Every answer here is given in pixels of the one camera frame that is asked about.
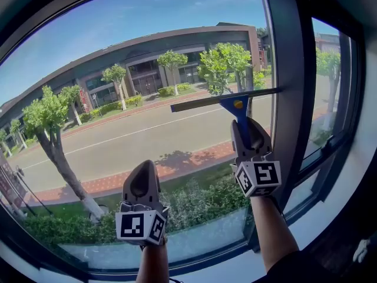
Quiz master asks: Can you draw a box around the red vertical banner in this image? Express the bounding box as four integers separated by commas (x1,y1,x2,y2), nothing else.
78,88,90,113

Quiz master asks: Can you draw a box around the dark brown building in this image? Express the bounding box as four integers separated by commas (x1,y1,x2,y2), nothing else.
0,22,266,156

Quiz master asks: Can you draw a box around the blue squeegee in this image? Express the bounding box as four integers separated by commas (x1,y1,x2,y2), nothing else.
170,87,282,156

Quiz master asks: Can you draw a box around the narrow side window pane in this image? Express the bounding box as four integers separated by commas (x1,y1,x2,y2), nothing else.
300,18,351,170

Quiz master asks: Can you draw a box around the green hedge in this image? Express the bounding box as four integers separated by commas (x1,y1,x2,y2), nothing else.
23,174,251,246

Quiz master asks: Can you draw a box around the large window glass pane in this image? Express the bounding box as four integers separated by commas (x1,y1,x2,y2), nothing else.
0,0,276,272

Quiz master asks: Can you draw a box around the person's black sleeve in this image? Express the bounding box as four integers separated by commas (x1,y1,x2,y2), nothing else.
253,251,333,283

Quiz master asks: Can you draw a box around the small brown building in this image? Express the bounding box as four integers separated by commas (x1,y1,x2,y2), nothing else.
315,32,341,54

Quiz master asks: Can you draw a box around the person's right forearm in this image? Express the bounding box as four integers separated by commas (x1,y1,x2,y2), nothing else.
250,196,300,272

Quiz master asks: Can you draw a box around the black lamp post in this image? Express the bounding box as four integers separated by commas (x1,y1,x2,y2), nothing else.
13,166,54,216

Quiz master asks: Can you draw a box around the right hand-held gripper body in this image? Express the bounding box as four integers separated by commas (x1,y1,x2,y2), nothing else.
229,153,282,199

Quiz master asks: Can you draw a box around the white window sill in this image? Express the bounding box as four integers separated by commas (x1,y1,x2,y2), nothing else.
0,134,377,283

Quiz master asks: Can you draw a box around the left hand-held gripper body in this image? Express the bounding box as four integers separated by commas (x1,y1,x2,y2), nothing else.
114,200,170,246

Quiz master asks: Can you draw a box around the window with dark frame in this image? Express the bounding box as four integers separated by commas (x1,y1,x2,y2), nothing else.
0,0,369,283

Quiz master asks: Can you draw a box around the white cloth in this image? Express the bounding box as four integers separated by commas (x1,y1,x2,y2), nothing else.
352,239,371,264

